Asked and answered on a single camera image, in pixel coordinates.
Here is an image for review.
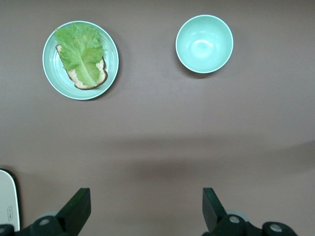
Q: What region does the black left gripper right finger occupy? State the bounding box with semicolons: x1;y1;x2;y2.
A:
201;188;300;236

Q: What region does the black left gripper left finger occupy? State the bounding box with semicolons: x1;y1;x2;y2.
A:
0;188;92;236

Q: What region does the cream toaster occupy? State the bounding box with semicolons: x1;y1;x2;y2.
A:
0;169;20;232

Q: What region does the brown table cover cloth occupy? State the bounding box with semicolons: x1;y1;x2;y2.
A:
0;0;315;236

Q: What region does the toasted bread slice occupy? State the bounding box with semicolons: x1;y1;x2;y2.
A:
55;44;108;90

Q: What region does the mint green plate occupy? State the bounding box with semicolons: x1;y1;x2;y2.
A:
42;20;120;101

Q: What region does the green lettuce leaf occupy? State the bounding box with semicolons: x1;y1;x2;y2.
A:
54;22;104;87

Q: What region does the mint green bowl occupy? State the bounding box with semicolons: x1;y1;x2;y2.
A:
175;14;234;74

